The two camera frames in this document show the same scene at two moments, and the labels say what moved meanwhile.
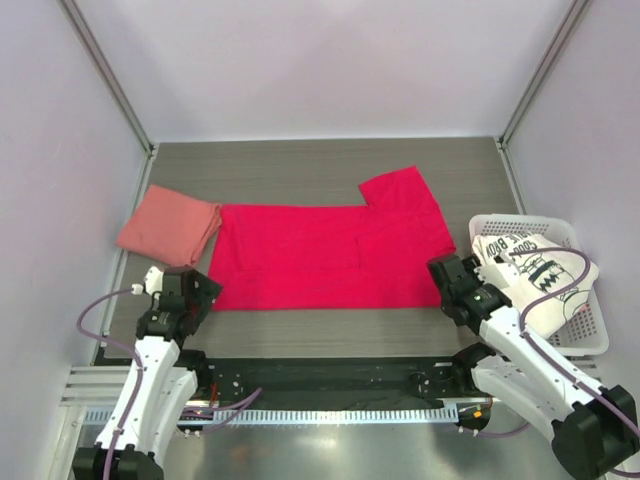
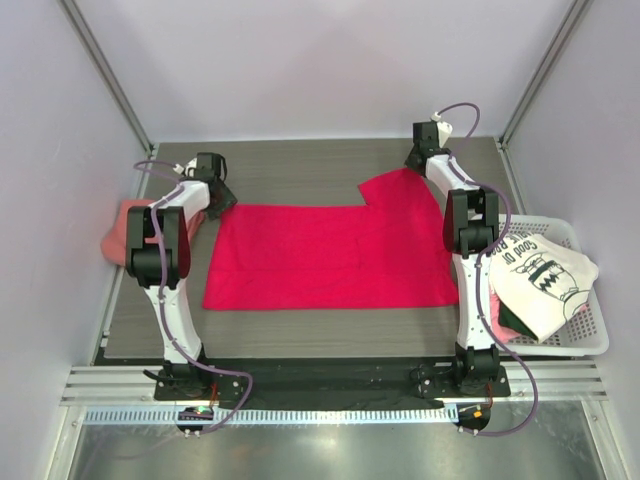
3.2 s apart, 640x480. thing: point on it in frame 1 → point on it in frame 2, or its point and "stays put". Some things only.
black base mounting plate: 269,381 stays put
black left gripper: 207,292 → 227,202
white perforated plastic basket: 588,334 stays put
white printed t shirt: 554,277 stays put
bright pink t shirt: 386,253 stays put
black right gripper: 473,270 → 408,161
